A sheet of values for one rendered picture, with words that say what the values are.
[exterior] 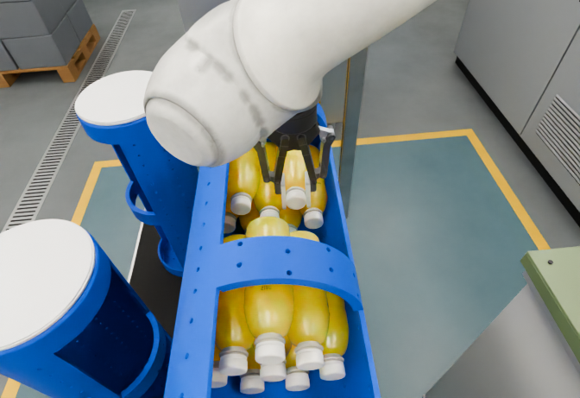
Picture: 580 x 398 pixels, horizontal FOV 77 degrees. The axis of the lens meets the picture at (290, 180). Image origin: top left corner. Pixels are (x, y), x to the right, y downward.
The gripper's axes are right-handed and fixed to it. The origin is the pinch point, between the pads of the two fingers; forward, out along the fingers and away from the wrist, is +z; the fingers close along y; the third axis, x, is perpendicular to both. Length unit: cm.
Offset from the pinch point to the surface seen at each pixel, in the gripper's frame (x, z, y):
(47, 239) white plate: -1, 11, 52
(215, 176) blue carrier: 0.9, -6.3, 13.5
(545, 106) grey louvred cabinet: -117, 78, -145
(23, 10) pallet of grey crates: -241, 54, 186
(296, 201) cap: 0.5, 2.4, 0.0
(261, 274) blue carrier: 21.4, -8.9, 5.4
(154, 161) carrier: -41, 28, 43
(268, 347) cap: 28.3, -3.1, 5.2
